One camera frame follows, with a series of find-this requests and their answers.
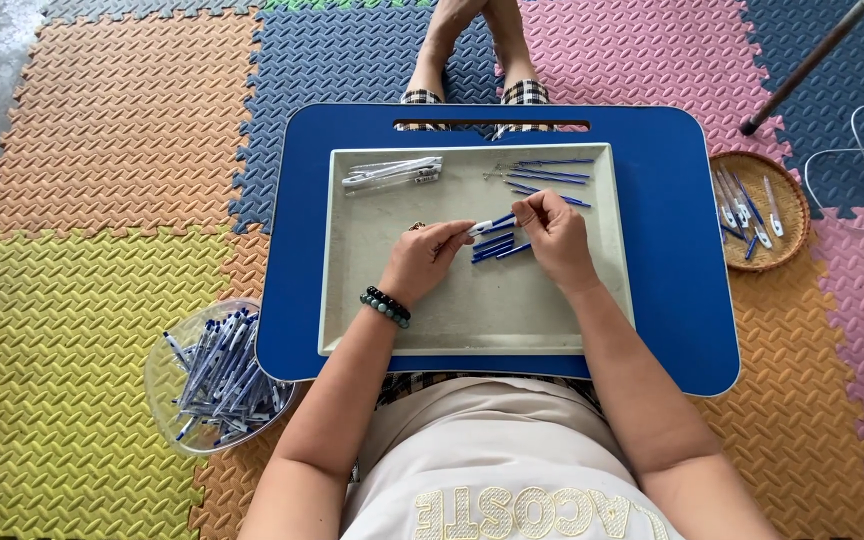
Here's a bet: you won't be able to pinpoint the green bead bracelet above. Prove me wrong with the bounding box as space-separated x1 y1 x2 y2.
358 291 411 330

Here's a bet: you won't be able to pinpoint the blue lap table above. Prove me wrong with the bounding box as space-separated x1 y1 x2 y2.
255 102 743 399

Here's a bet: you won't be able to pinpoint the plaid trousers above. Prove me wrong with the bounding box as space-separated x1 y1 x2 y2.
374 78 600 411

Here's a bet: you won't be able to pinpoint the person's left hand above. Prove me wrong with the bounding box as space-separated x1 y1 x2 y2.
377 219 478 309

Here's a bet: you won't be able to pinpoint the person's leg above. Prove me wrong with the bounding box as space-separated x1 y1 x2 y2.
405 0 490 99
480 0 546 87

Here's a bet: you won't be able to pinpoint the slate blue foam mat tile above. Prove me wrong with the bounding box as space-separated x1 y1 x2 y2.
228 2 505 236

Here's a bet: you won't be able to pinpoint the person's right leg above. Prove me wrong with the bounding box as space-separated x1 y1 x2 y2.
480 0 546 87

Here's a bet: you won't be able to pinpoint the black bead bracelet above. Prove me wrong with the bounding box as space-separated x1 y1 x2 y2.
365 285 413 321

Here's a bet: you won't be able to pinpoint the large pile of pens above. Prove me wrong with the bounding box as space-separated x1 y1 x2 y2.
162 306 295 448

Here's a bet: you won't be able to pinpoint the grey rectangular tray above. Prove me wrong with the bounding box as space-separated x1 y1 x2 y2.
317 142 636 358

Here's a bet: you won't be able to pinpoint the grey foam mat tile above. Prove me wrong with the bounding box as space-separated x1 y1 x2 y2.
40 0 267 25

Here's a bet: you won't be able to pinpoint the navy foam mat tile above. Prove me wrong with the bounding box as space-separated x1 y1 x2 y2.
738 0 864 222

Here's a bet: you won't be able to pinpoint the yellow foam mat tile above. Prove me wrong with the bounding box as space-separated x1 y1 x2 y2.
0 227 240 540

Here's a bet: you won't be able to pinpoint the dark tripod leg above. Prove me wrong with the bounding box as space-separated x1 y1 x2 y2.
738 0 864 138

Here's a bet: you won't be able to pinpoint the pink foam mat tile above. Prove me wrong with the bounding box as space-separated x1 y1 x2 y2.
809 207 864 538
493 0 795 168

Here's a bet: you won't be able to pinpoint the white shirt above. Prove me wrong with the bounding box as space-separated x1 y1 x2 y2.
340 375 687 540

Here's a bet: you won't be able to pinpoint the small group of pens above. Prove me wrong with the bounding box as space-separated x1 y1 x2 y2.
714 168 786 261

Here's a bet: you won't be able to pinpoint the blue and white pen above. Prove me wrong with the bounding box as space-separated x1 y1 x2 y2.
468 213 517 238

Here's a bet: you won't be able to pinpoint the person's right hand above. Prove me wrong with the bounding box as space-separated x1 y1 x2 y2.
510 189 603 296

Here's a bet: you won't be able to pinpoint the orange foam mat tile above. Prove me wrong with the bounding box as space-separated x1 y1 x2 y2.
186 223 864 540
0 6 265 243

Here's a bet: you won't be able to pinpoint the clear plastic bowl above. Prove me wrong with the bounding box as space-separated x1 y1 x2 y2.
143 297 300 458

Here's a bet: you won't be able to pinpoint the pile of white pen tubes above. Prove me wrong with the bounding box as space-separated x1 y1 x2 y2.
341 156 445 198

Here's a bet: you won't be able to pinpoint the round wicker basket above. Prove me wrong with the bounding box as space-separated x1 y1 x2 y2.
708 150 813 273

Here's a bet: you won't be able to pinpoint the person's left leg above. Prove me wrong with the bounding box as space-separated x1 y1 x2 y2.
405 0 490 99

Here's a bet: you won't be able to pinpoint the thin white cable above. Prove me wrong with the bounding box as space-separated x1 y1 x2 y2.
804 102 864 235

